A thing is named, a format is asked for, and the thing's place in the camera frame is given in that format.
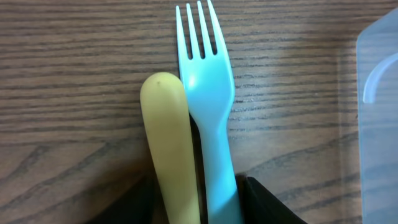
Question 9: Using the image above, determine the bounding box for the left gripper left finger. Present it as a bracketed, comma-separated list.
[86, 177, 155, 224]

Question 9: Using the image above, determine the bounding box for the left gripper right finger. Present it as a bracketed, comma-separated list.
[236, 175, 307, 224]

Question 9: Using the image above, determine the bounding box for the yellow plastic fork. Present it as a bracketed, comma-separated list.
[140, 72, 201, 224]

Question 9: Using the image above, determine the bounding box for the blue plastic fork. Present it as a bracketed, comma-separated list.
[175, 1, 244, 224]

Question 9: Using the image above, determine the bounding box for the clear plastic container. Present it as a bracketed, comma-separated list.
[356, 9, 397, 224]

